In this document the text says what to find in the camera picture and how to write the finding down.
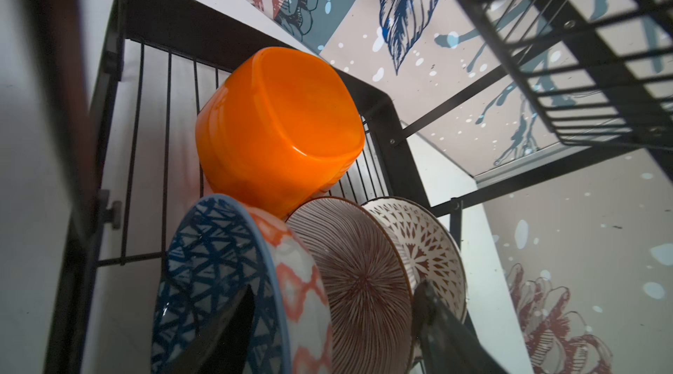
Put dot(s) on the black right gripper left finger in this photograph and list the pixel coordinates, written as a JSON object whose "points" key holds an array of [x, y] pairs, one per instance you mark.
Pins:
{"points": [[221, 347]]}

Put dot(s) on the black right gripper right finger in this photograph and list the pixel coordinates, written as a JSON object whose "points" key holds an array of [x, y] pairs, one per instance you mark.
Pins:
{"points": [[447, 345]]}

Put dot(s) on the white red patterned bowl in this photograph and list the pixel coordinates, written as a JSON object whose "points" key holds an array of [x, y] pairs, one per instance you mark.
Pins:
{"points": [[427, 249]]}

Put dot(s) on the dark striped ceramic bowl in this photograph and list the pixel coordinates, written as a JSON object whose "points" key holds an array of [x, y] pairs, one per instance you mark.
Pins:
{"points": [[369, 292]]}

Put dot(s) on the blue triangle patterned bowl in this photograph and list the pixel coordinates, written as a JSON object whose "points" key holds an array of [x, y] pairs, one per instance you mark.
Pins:
{"points": [[222, 246]]}

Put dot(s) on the orange plastic bowl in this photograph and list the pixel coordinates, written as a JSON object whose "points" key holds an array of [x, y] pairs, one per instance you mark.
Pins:
{"points": [[282, 129]]}

